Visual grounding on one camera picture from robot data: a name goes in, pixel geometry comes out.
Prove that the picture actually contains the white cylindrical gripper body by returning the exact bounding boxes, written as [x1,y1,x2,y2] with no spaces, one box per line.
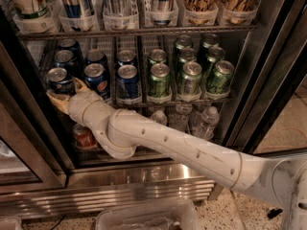
[68,90,115,135]

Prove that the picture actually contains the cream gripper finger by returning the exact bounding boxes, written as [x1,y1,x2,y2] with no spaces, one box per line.
[46,90,70,114]
[73,77,89,93]

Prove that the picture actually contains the blue pepsi can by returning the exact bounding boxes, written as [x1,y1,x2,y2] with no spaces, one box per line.
[54,50,83,79]
[85,49,108,71]
[59,38,83,65]
[84,63,110,100]
[47,67,75,95]

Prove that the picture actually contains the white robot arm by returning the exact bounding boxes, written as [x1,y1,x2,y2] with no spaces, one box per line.
[47,79,307,230]

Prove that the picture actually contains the red soda can left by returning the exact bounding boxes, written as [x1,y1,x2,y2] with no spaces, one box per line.
[72,124,96,150]

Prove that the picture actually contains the green can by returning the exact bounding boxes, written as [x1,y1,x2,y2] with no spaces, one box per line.
[206,60,234,94]
[174,34,193,54]
[148,63,170,98]
[203,46,225,74]
[148,49,168,66]
[177,48,197,68]
[199,34,220,52]
[177,61,201,96]

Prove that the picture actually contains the clear water bottle middle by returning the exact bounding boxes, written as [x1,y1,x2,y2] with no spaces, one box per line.
[169,103,193,132]

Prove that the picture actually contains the clear water bottle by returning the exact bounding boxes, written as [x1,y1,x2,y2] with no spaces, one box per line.
[190,105,220,140]
[151,110,167,126]
[169,103,193,132]

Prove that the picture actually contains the white tall can top left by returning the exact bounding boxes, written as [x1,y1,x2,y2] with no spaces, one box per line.
[11,0,50,19]

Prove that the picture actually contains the blue red bull can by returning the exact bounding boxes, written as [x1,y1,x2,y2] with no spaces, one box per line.
[151,0,174,26]

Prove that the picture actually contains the stainless steel fridge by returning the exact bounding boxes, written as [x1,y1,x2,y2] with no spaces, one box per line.
[0,0,307,220]

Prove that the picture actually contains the glass fridge door right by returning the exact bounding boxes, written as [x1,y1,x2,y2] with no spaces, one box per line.
[220,0,307,153]

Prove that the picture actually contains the clear water bottle left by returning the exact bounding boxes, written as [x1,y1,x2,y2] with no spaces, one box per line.
[151,110,167,126]

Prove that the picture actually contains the clear water bottle right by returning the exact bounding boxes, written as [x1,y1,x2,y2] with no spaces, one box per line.
[190,105,220,140]

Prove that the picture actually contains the clear plastic bin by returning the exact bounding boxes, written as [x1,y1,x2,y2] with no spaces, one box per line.
[95,198,201,230]

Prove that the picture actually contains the black stand leg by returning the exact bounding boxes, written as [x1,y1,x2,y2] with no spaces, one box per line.
[267,209,283,219]

